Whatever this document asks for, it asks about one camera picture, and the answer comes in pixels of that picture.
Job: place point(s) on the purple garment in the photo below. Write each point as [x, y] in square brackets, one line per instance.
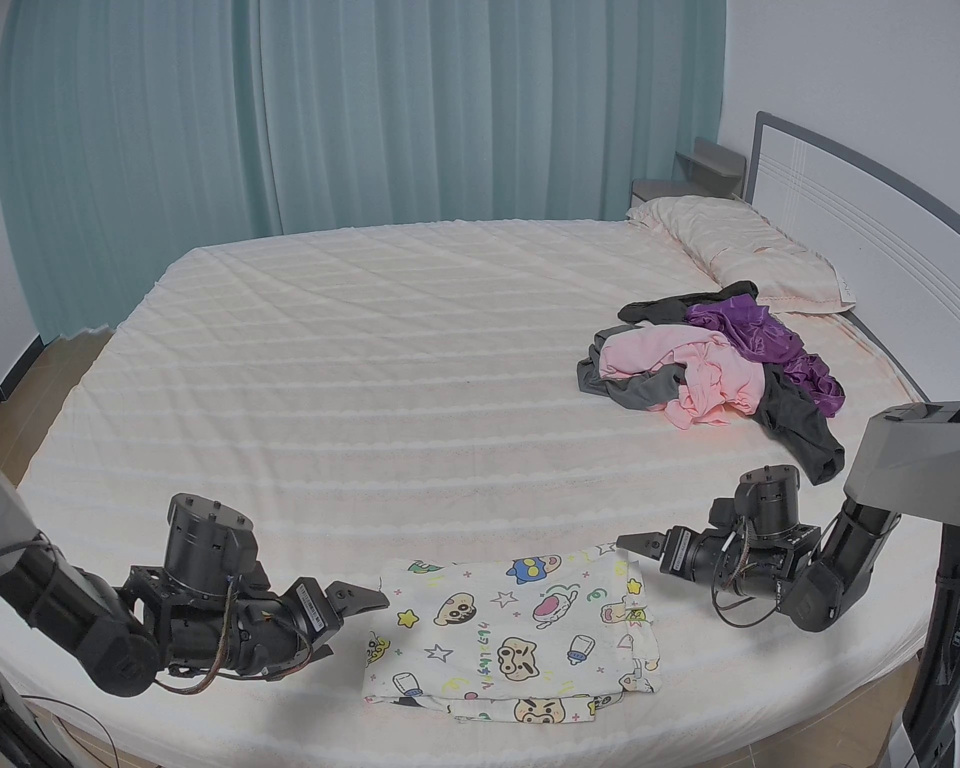
[750, 330]

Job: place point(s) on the bed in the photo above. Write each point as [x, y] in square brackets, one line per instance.
[375, 360]

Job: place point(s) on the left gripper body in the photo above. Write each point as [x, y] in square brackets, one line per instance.
[300, 622]

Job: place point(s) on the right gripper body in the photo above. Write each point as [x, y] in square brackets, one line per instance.
[705, 555]

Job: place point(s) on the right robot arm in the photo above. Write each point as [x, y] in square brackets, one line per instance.
[847, 555]

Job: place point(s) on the pink garment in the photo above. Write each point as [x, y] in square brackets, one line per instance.
[652, 349]

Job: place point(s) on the grey bedside table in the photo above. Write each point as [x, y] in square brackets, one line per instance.
[712, 161]

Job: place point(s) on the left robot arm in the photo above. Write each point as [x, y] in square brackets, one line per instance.
[90, 622]

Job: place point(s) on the white printed pyjama top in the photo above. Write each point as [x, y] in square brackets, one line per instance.
[510, 637]

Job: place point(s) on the blue-green curtain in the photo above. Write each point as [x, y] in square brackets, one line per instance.
[187, 112]

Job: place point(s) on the cream pillow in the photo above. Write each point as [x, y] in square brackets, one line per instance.
[750, 255]

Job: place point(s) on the dark grey garment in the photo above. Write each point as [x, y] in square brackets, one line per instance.
[637, 390]

